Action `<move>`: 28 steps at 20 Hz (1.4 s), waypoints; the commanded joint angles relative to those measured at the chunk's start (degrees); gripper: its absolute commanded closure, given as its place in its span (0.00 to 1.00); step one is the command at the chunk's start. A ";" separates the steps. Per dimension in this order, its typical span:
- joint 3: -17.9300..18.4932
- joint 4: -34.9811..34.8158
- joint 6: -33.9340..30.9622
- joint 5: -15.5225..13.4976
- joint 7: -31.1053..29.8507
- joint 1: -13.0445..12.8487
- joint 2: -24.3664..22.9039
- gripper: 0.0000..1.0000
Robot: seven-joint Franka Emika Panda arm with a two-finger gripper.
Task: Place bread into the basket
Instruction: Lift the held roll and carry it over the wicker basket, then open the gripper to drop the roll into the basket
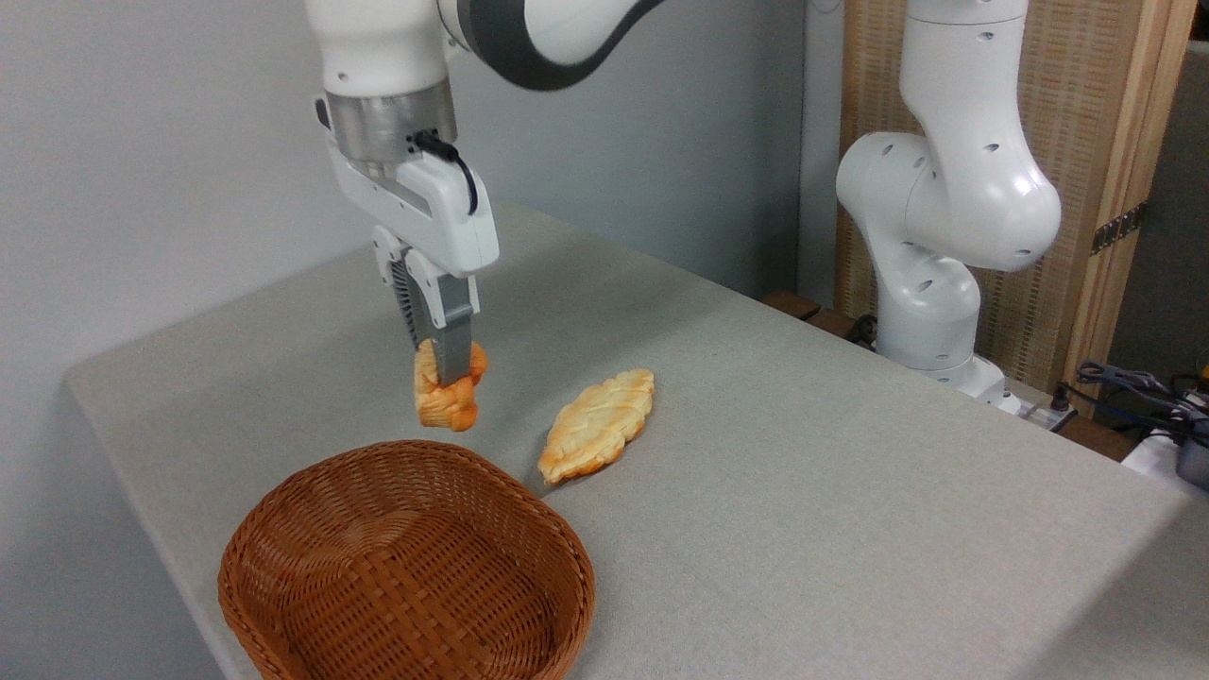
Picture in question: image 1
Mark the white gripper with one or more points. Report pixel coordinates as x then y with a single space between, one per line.
430 208

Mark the small twisted orange bread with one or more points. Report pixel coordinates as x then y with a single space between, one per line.
451 406

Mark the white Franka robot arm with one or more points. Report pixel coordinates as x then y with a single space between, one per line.
945 189

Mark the flat leaf-shaped pale bread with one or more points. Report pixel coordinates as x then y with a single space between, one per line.
597 425

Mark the brown woven wicker basket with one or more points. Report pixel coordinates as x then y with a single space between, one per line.
397 567

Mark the brown wooden bench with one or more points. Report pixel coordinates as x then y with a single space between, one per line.
803 310

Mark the wooden rattan folding screen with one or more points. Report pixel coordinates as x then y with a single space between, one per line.
1077 113

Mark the dark metal screen hinge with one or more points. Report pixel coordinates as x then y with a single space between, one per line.
1119 228

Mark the white power strip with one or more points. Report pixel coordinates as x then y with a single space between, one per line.
1152 455

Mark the grey power adapter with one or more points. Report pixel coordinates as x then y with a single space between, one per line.
1195 463

